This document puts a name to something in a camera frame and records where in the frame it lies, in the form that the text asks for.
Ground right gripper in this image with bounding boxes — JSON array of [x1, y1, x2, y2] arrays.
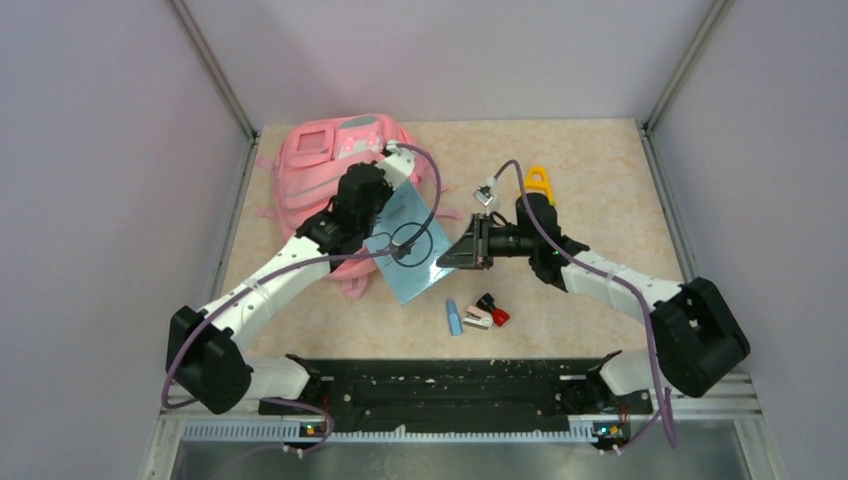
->
[[437, 213, 537, 270]]

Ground light blue notebook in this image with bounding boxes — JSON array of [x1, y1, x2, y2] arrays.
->
[[364, 182, 454, 305]]

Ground pink student backpack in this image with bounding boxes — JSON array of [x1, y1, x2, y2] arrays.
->
[[254, 113, 465, 300]]

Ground red black stamp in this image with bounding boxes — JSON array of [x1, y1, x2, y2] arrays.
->
[[475, 293, 511, 327]]

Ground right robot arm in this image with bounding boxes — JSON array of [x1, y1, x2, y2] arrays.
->
[[437, 193, 751, 412]]

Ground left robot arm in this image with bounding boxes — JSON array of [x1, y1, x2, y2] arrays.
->
[[161, 154, 414, 414]]

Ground yellow toy triangle block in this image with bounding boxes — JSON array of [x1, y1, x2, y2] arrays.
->
[[523, 165, 556, 206]]

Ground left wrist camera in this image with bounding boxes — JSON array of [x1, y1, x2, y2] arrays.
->
[[376, 140, 417, 189]]

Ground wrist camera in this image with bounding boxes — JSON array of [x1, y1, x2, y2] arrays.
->
[[473, 176, 501, 214], [376, 140, 417, 189]]

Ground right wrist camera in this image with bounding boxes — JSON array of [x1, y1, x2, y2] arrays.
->
[[473, 176, 501, 214]]

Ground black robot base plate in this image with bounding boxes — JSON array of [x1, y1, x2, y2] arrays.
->
[[299, 358, 654, 416]]

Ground aluminium frame rail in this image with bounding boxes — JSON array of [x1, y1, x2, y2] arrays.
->
[[165, 0, 259, 142]]

